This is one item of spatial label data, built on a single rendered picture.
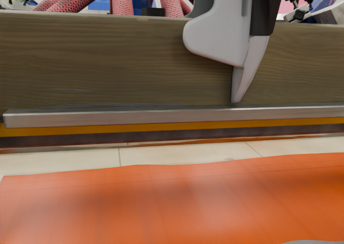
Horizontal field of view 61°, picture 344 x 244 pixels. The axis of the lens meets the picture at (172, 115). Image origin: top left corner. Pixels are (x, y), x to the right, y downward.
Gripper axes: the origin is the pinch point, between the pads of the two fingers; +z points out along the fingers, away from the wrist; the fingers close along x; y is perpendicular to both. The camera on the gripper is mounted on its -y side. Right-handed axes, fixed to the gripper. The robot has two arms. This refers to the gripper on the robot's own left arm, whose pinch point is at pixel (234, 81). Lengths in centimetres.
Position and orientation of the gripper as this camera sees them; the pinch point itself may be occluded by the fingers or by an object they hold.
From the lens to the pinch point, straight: 25.2
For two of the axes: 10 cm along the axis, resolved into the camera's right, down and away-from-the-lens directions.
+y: -9.8, 0.3, -2.1
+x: 2.1, 2.9, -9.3
